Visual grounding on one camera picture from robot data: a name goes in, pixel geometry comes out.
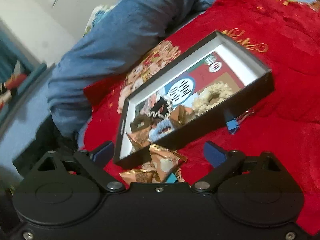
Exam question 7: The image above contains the black cardboard box tray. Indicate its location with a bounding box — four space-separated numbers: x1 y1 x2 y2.
113 31 274 168

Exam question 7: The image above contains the cream crochet scrunchie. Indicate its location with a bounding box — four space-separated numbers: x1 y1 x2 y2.
192 81 233 116

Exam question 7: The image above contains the patterned pillow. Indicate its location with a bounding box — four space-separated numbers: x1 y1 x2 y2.
83 5 115 36

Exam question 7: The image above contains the teal shelf with items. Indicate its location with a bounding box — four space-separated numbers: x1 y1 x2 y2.
1 33 47 124

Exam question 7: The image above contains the light blue crochet scrunchie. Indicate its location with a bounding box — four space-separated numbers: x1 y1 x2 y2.
149 119 175 142

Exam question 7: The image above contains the red printed blanket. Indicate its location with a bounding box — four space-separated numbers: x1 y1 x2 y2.
84 0 319 233

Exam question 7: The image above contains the blue binder clip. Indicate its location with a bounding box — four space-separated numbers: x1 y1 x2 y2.
226 108 254 134

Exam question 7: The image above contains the brown triangular snack packet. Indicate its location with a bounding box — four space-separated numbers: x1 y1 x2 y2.
119 169 160 185
169 105 196 127
127 127 151 153
149 144 188 183

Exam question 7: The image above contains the black white-trimmed scrunchie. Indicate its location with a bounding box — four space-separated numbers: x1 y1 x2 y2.
148 96 173 119

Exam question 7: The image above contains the colourful printed booklet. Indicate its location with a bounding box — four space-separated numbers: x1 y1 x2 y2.
136 51 247 129

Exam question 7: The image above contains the blue plush duvet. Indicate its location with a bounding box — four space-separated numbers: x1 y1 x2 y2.
48 0 215 138

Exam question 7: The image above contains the brown crochet scrunchie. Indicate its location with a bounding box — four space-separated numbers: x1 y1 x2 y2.
130 114 152 132

